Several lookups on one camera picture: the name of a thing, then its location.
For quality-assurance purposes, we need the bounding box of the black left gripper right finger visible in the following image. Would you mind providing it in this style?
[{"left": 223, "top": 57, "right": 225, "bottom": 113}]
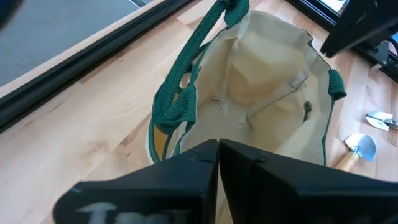
[{"left": 219, "top": 138, "right": 398, "bottom": 224}]

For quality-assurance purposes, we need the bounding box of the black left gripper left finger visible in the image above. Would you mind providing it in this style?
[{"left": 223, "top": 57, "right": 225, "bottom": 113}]
[{"left": 52, "top": 139, "right": 220, "bottom": 224}]

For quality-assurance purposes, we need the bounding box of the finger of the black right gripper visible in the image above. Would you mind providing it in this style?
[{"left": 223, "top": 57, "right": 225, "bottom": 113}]
[{"left": 320, "top": 0, "right": 398, "bottom": 59}]

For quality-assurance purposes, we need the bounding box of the wide trowel wooden handle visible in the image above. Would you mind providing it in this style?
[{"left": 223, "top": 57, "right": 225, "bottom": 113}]
[{"left": 334, "top": 133, "right": 377, "bottom": 172}]

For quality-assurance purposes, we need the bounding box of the narrow trowel wooden handle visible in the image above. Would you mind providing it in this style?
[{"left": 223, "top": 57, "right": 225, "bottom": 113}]
[{"left": 365, "top": 110, "right": 398, "bottom": 132}]

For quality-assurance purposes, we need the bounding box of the beige green gardening bag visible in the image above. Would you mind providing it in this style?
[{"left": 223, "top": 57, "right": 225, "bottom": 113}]
[{"left": 145, "top": 0, "right": 348, "bottom": 166}]

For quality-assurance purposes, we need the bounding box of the black aluminium table frame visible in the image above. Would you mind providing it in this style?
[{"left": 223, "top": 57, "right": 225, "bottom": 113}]
[{"left": 0, "top": 0, "right": 398, "bottom": 134}]

